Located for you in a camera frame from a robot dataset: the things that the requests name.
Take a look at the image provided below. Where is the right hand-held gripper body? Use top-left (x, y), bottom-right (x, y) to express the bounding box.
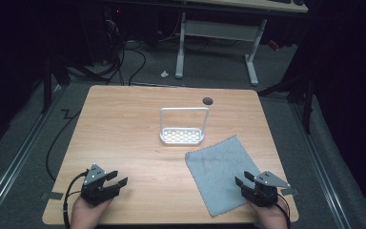
top-left (241, 170), bottom-right (291, 208)

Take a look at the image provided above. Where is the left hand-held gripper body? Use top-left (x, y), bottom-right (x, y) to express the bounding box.
top-left (80, 163), bottom-right (121, 206)

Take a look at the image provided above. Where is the grey-blue cloth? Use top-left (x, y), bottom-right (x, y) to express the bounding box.
top-left (184, 135), bottom-right (265, 219)

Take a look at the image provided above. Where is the person's right hand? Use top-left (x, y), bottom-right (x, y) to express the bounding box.
top-left (249, 198), bottom-right (289, 229)

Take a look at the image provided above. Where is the person's left hand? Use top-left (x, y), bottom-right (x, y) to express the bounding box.
top-left (71, 196), bottom-right (112, 229)

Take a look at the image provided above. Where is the white plastic rack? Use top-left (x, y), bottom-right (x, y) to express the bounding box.
top-left (159, 107), bottom-right (210, 146)

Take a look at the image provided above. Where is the black metal stand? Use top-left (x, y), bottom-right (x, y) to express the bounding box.
top-left (256, 71), bottom-right (315, 135)
top-left (40, 52), bottom-right (71, 115)

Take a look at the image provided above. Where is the dark computer tower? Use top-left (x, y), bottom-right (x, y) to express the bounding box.
top-left (103, 5), bottom-right (127, 65)

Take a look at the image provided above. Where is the white-framed desk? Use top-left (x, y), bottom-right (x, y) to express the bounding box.
top-left (174, 0), bottom-right (309, 87)

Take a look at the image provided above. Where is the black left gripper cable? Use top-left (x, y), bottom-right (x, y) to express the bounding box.
top-left (62, 171), bottom-right (90, 229)

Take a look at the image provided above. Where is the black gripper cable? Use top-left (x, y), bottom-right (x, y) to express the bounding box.
top-left (274, 194), bottom-right (292, 229)
top-left (62, 171), bottom-right (90, 229)

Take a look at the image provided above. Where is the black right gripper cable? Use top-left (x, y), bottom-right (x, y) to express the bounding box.
top-left (274, 194), bottom-right (292, 229)

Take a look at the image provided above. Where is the black floor cable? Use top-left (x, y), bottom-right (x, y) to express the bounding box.
top-left (45, 109), bottom-right (82, 183)

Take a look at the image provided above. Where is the metal floor rail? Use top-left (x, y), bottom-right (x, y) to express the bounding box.
top-left (0, 84), bottom-right (65, 223)
top-left (290, 103), bottom-right (353, 229)

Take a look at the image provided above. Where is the bundle of black floor cables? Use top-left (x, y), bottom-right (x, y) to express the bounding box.
top-left (66, 39), bottom-right (148, 87)

